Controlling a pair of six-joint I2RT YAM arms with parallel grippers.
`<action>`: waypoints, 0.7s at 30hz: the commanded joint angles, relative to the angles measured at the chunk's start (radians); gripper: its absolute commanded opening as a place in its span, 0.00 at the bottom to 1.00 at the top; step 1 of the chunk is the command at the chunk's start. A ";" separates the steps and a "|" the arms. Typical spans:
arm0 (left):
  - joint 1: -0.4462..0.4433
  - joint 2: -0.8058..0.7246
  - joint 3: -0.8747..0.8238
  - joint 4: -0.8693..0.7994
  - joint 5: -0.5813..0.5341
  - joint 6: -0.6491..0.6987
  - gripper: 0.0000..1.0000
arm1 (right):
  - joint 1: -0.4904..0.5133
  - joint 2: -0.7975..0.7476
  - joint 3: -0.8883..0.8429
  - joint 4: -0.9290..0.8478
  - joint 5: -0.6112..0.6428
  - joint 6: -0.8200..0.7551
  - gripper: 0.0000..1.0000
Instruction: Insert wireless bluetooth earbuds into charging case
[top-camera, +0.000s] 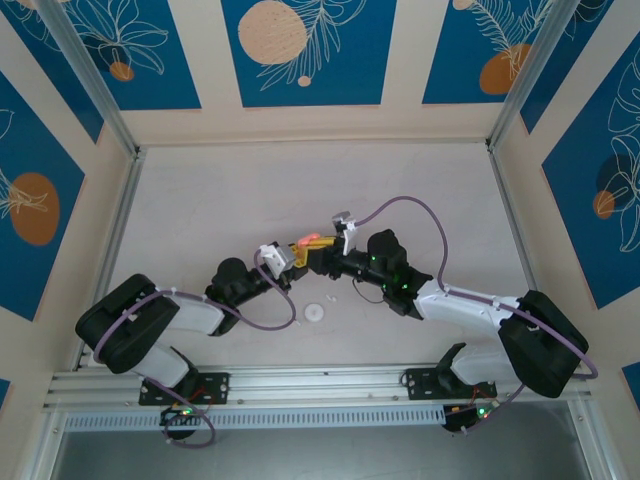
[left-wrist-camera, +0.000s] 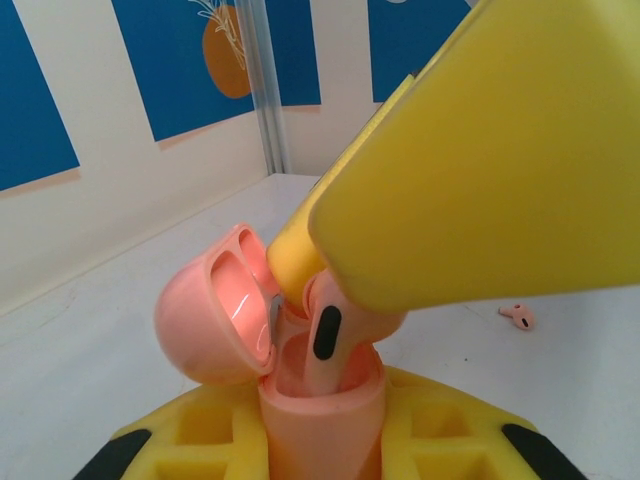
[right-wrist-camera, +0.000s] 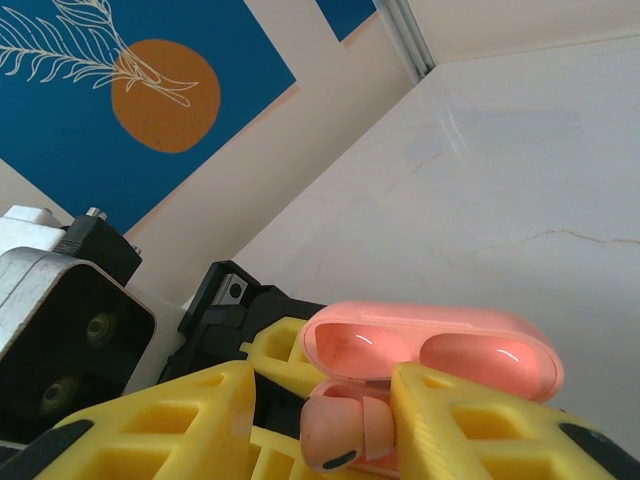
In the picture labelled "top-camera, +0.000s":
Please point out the pink earbud charging case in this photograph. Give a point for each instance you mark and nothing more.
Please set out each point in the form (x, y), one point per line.
(309, 239)

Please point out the white round charging case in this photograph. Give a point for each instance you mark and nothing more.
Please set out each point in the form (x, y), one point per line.
(314, 312)

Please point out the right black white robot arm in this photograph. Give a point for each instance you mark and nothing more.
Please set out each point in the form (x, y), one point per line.
(465, 310)

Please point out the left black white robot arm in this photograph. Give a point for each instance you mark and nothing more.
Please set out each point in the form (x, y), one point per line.
(150, 320)

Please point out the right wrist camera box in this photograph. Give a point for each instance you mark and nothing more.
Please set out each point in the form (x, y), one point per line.
(350, 232)

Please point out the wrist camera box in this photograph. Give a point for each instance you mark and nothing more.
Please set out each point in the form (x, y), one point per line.
(277, 257)
(350, 232)

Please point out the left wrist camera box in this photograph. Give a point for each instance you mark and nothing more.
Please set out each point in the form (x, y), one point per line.
(277, 257)

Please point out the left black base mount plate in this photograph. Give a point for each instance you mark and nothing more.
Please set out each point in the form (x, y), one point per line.
(217, 387)

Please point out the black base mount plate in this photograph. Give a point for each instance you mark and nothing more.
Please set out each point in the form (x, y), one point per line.
(420, 385)
(217, 387)

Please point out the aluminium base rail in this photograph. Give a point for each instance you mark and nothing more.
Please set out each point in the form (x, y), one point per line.
(325, 385)

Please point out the aluminium side rail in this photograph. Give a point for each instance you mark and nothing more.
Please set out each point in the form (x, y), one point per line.
(120, 215)
(505, 200)

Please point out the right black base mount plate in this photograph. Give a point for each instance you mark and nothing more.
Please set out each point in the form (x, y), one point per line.
(420, 385)

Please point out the aluminium corner post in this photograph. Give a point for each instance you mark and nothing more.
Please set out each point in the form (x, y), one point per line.
(100, 95)
(530, 80)

